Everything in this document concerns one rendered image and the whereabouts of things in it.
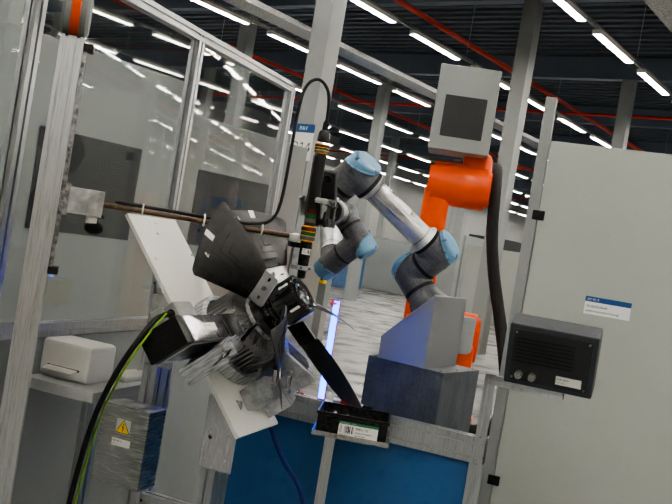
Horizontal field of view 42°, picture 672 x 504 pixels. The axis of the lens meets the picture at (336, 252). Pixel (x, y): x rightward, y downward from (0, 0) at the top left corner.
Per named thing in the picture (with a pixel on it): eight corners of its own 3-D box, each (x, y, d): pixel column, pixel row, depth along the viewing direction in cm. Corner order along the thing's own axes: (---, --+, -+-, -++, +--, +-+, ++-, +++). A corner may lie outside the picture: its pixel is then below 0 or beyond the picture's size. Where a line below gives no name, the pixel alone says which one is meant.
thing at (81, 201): (61, 214, 232) (66, 182, 232) (62, 213, 239) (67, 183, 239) (100, 220, 235) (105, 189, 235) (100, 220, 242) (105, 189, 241)
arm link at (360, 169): (435, 269, 326) (331, 167, 314) (465, 245, 320) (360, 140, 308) (433, 285, 315) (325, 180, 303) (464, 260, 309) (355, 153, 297)
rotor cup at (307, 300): (268, 339, 238) (307, 315, 234) (244, 292, 241) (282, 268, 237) (289, 336, 251) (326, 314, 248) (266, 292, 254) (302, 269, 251)
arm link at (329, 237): (307, 186, 317) (307, 271, 278) (328, 167, 312) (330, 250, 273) (330, 204, 322) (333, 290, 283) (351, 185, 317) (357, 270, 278)
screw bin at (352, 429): (313, 433, 259) (317, 410, 259) (319, 422, 276) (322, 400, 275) (386, 446, 257) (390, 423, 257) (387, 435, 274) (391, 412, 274)
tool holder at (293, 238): (285, 267, 248) (291, 233, 248) (281, 266, 255) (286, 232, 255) (316, 272, 251) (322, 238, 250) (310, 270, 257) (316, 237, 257)
